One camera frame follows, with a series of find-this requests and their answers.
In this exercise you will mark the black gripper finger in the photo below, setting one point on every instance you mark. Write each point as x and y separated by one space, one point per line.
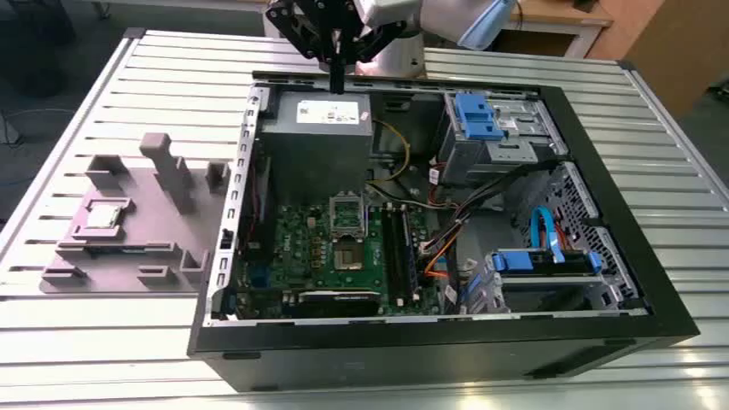
378 42
290 30

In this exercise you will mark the silver CPU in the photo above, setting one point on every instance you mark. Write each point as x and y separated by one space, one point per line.
105 214

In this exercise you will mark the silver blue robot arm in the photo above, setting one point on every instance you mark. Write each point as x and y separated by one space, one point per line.
398 55

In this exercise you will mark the blue drive bay latch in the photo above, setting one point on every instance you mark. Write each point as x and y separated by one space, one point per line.
478 117

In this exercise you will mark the grey power supply unit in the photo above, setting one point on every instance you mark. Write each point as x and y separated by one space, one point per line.
318 162

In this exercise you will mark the wooden desk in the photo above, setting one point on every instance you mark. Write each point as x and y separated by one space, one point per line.
569 19

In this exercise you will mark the metal drive bay cage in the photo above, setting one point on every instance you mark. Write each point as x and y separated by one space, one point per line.
511 154

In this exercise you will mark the black office chair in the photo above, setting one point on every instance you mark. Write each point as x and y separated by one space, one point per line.
33 64

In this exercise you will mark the black RAM slot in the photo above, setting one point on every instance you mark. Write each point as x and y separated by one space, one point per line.
398 256
390 256
405 256
413 256

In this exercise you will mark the grey parts rack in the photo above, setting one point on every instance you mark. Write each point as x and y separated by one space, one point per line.
142 213

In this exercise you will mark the wooden cabinet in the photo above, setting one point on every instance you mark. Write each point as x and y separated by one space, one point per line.
671 51

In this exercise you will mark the green motherboard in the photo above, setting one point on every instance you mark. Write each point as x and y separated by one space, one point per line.
295 256

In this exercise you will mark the hard disk in blue carrier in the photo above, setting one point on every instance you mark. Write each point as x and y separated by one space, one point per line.
511 261

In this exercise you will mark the blue board connector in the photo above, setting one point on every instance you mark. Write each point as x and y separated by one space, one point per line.
259 277

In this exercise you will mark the green RAM stick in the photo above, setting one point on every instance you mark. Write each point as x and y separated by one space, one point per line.
113 249

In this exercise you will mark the black graphics card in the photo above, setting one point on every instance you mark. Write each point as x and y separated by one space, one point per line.
335 301

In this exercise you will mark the metal disk bay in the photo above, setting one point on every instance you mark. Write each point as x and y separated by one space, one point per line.
551 280

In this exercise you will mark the black PC case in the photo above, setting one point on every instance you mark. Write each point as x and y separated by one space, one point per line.
398 359

